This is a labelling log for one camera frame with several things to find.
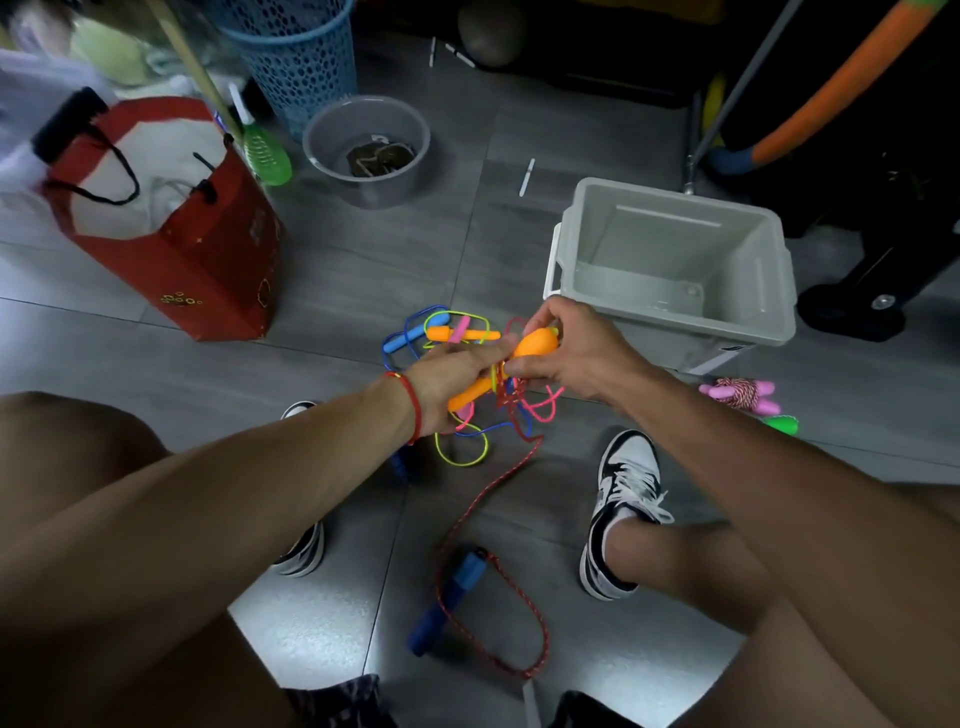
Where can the person's left hand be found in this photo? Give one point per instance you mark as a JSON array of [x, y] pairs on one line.
[[450, 375]]

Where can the person's right hand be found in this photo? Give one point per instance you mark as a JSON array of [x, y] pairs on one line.
[[592, 360]]

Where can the grey plastic storage bin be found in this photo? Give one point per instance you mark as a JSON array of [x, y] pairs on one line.
[[637, 232]]

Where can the person's right forearm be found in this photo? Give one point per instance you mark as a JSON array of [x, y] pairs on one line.
[[810, 540]]

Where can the person's left forearm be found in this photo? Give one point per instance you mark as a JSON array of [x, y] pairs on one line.
[[210, 510]]

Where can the person's right shoe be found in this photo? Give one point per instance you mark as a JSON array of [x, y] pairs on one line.
[[626, 472]]

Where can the person's shoe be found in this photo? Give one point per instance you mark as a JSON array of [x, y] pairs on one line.
[[304, 555], [626, 472]]

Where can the person's left shoe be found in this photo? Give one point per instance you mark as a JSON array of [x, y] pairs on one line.
[[304, 555]]

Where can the person's right leg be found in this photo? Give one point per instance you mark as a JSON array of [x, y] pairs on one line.
[[712, 570]]

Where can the person's leg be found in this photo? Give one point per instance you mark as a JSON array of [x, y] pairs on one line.
[[60, 450], [712, 570]]

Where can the person's left leg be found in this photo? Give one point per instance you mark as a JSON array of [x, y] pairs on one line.
[[60, 450]]

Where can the red paper bag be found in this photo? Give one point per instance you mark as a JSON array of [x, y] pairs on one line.
[[217, 277]]

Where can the grey plastic basin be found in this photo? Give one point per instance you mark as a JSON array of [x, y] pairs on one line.
[[326, 142]]

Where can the green spray bottle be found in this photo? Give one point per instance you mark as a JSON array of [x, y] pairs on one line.
[[266, 157]]

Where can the black weight machine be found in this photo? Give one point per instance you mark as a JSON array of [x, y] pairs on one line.
[[885, 247]]

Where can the blue mesh wastebasket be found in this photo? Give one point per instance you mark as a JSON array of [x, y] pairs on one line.
[[300, 75]]

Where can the brown ball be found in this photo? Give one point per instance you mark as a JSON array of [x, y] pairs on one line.
[[491, 30]]

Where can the yellow flat board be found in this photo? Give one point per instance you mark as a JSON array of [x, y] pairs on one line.
[[660, 7]]

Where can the multicoloured hula hoop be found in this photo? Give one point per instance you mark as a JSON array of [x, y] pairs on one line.
[[847, 84]]

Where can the white oval side table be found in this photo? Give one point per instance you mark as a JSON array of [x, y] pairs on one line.
[[195, 67]]

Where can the black rectangular pad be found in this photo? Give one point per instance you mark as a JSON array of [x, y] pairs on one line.
[[67, 124]]

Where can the clear plastic bag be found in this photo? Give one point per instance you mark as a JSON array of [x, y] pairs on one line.
[[112, 52]]

